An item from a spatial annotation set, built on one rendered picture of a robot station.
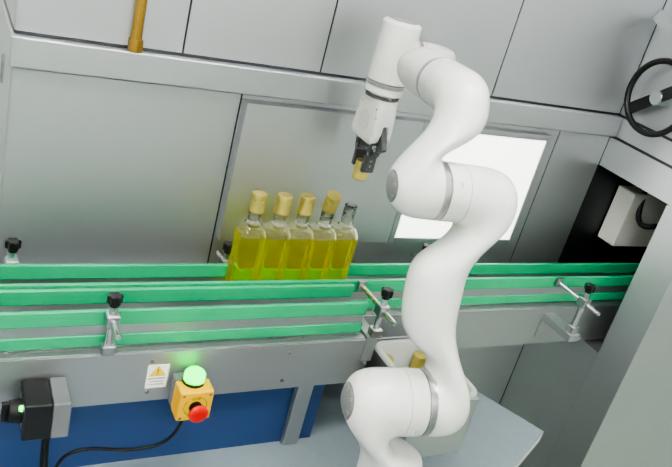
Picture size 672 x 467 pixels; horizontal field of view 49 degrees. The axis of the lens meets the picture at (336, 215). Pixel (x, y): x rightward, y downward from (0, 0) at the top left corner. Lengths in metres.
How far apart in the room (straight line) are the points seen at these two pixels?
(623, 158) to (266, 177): 1.08
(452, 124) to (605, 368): 1.29
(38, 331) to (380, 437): 0.65
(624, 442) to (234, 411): 1.31
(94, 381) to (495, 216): 0.83
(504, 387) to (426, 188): 1.56
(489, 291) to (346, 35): 0.79
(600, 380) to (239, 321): 1.20
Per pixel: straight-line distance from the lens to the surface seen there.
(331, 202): 1.65
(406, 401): 1.32
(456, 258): 1.25
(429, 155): 1.19
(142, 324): 1.52
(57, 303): 1.54
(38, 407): 1.46
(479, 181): 1.23
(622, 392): 2.36
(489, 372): 2.57
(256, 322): 1.60
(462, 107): 1.23
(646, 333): 2.26
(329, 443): 1.89
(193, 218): 1.75
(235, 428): 1.77
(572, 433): 2.48
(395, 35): 1.57
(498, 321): 2.10
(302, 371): 1.71
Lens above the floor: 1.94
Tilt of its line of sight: 23 degrees down
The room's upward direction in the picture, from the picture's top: 15 degrees clockwise
